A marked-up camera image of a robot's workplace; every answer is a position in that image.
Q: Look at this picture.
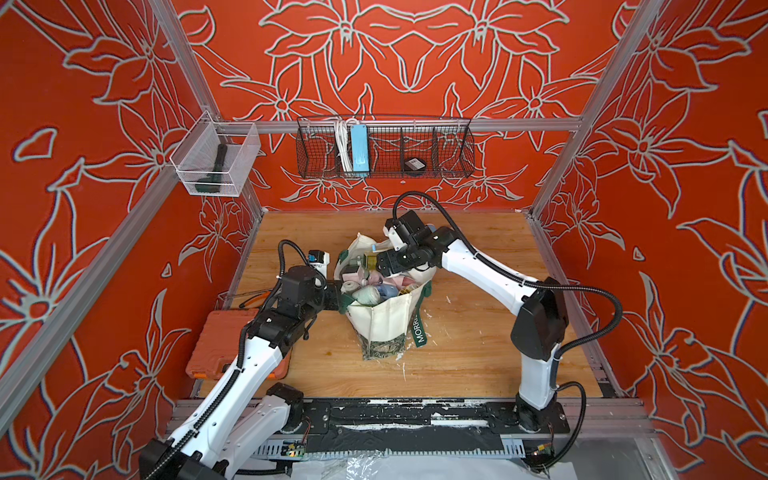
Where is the white canvas tote bag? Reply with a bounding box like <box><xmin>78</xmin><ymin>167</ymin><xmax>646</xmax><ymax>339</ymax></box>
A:
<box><xmin>334</xmin><ymin>234</ymin><xmax>436</xmax><ymax>360</ymax></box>

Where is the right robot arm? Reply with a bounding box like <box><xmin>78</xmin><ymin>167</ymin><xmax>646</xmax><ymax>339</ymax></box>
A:
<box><xmin>377</xmin><ymin>191</ymin><xmax>623</xmax><ymax>432</ymax></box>

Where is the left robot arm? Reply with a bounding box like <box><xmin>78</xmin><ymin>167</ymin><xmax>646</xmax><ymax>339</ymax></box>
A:
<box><xmin>139</xmin><ymin>239</ymin><xmax>339</xmax><ymax>479</ymax></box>

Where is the white round pencil sharpener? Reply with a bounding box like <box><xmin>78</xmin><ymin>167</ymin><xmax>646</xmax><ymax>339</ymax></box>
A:
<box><xmin>352</xmin><ymin>285</ymin><xmax>382</xmax><ymax>307</ymax></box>

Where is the light blue small sharpener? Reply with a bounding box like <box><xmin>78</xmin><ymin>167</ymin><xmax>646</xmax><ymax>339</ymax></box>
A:
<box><xmin>377</xmin><ymin>284</ymin><xmax>400</xmax><ymax>301</ymax></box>

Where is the small black item in basket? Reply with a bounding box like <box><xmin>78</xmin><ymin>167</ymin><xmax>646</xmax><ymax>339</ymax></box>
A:
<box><xmin>403</xmin><ymin>157</ymin><xmax>427</xmax><ymax>175</ymax></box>

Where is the light blue box in basket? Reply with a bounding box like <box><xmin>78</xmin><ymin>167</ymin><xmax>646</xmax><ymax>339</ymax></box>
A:
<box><xmin>349</xmin><ymin>123</ymin><xmax>370</xmax><ymax>176</ymax></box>

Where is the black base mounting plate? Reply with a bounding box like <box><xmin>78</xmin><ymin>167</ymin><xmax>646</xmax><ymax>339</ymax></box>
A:
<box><xmin>250</xmin><ymin>397</ymin><xmax>571</xmax><ymax>436</ymax></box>

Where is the red plastic tool case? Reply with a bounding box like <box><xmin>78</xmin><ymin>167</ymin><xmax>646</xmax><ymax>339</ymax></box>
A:
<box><xmin>185</xmin><ymin>309</ymin><xmax>256</xmax><ymax>380</ymax></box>

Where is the dark green tool in bin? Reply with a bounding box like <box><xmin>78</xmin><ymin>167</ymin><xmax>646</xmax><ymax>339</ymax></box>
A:
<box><xmin>195</xmin><ymin>143</ymin><xmax>228</xmax><ymax>194</ymax></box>

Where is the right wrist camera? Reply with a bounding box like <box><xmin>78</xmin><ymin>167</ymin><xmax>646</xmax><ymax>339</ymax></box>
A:
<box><xmin>384</xmin><ymin>218</ymin><xmax>415</xmax><ymax>251</ymax></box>

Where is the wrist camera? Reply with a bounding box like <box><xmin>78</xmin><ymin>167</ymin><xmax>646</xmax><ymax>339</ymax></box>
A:
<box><xmin>384</xmin><ymin>218</ymin><xmax>415</xmax><ymax>251</ymax></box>
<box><xmin>307</xmin><ymin>249</ymin><xmax>330</xmax><ymax>278</ymax></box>

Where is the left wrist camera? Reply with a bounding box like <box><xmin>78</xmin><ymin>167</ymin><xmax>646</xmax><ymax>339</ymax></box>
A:
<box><xmin>307</xmin><ymin>249</ymin><xmax>330</xmax><ymax>278</ymax></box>

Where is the black wire wall basket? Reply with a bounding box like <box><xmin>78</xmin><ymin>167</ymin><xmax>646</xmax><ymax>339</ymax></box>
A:
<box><xmin>296</xmin><ymin>115</ymin><xmax>476</xmax><ymax>180</ymax></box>

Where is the white cable in basket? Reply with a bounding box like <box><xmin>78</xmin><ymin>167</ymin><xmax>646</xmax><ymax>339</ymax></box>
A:
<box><xmin>334</xmin><ymin>118</ymin><xmax>353</xmax><ymax>174</ymax></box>

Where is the clear plastic wall bin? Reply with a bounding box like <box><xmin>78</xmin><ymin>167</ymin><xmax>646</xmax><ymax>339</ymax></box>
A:
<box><xmin>170</xmin><ymin>111</ymin><xmax>261</xmax><ymax>198</ymax></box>

